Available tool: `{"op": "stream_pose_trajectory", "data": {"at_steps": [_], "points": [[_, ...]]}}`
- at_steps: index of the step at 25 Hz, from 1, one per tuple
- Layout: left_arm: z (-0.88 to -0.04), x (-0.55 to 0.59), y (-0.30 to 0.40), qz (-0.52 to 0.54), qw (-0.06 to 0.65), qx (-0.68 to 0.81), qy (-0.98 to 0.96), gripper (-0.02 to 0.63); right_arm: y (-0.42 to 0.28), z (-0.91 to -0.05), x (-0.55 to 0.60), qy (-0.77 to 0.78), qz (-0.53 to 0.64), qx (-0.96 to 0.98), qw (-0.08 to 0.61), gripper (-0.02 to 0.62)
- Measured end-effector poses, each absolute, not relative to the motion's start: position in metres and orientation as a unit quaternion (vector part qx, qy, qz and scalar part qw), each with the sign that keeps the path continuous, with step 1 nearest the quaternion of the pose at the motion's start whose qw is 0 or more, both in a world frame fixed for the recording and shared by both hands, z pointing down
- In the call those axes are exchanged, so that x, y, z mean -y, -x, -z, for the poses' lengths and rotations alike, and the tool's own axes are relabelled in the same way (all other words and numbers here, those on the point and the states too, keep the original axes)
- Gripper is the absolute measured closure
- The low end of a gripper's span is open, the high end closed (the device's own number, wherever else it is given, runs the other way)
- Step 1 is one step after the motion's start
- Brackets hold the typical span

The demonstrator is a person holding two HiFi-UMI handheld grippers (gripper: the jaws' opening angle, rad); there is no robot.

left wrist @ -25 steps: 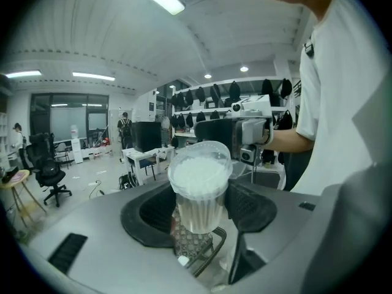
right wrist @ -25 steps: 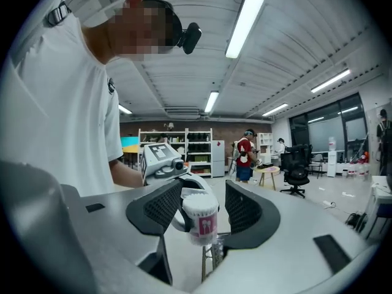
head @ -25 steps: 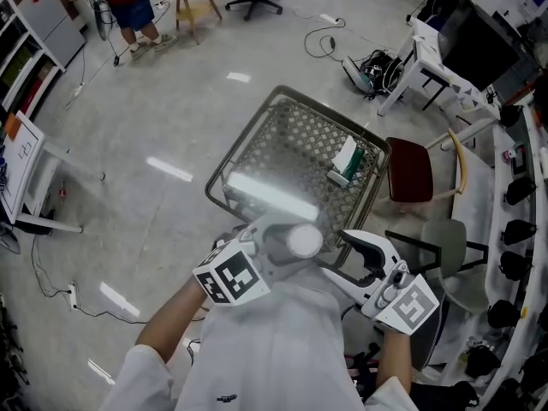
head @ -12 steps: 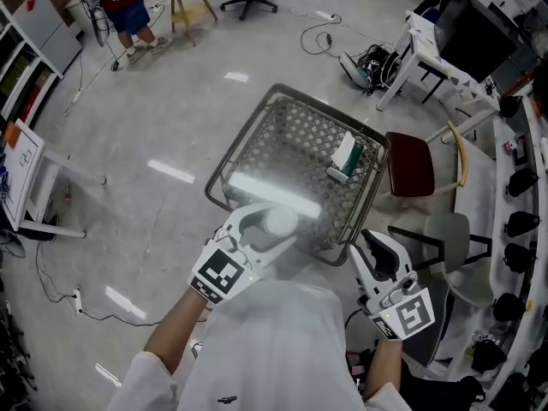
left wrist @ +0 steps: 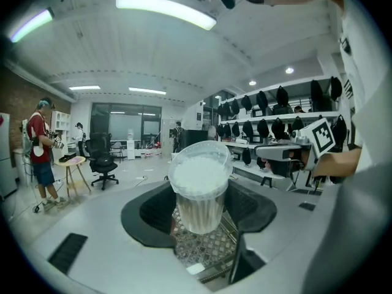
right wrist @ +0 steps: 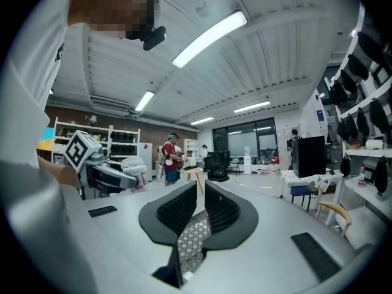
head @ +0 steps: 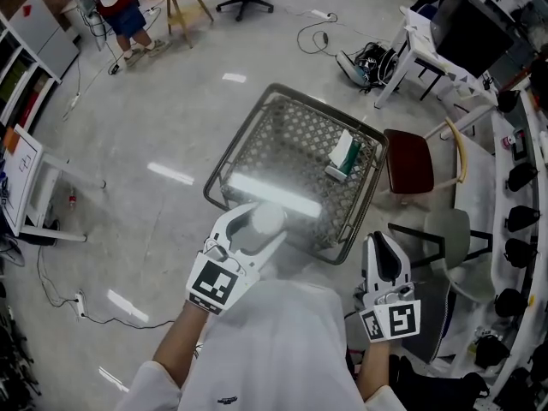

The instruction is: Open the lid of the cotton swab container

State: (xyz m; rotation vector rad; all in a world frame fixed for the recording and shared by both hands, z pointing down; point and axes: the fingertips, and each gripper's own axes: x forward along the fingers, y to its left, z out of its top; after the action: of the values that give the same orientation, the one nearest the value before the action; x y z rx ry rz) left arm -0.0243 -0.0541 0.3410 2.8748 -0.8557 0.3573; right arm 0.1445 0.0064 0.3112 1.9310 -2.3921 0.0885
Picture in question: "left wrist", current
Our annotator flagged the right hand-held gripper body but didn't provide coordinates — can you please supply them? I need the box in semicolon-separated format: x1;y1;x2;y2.
289;117;335;171

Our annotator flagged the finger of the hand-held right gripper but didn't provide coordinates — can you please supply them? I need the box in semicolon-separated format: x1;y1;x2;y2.
255;146;295;178

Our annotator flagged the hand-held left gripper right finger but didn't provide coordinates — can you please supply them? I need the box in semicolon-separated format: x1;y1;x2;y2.
224;179;323;292

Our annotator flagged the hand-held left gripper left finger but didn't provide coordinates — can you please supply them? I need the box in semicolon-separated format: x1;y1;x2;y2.
30;181;213;293

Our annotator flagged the person's right forearm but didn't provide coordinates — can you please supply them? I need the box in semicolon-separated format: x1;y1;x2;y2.
312;148;364;177

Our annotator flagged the black cabinet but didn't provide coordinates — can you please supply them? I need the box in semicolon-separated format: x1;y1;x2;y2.
180;129;209;153

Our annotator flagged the person's white shirt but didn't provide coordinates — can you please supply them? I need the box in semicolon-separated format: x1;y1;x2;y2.
301;0;392;294

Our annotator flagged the round wooden table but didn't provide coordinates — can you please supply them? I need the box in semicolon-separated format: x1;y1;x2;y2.
55;155;92;204

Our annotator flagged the black wheeled office chair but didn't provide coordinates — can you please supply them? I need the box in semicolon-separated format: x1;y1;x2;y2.
84;132;119;191

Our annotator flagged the white water dispenser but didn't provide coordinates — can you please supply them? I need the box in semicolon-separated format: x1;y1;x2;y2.
126;129;137;160

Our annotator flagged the dark framed window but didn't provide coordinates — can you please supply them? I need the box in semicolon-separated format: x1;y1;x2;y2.
91;102;162;138

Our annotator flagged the grey cabinet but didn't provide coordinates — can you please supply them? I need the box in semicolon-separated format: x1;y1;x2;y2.
0;112;18;199

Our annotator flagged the white cubby shelf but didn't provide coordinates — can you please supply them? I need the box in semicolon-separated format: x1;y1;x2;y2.
50;110;73;149

